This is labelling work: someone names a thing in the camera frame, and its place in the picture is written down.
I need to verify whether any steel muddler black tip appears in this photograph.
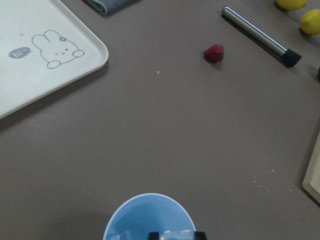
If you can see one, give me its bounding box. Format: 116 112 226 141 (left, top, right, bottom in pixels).
221 5 302 68

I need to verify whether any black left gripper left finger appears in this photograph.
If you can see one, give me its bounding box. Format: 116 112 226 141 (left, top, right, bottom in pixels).
148 232 160 240

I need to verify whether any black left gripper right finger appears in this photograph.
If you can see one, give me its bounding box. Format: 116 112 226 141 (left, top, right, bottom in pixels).
194 231 207 240

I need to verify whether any yellow lemon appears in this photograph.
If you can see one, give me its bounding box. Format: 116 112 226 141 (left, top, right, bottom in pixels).
300 9 320 36
275 0 307 11

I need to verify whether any wooden cutting board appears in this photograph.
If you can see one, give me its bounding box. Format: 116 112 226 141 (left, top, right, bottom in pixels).
302 134 320 203

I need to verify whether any light blue cup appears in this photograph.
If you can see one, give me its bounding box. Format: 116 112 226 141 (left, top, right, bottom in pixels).
103 193 196 240

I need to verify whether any cream rabbit tray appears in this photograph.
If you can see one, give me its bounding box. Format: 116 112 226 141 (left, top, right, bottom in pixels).
0 0 109 118

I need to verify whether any red strawberry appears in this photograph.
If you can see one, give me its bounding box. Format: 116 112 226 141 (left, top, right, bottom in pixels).
203 44 224 63

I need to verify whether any grey folded cloth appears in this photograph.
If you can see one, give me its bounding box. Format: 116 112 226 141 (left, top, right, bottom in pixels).
82 0 141 15

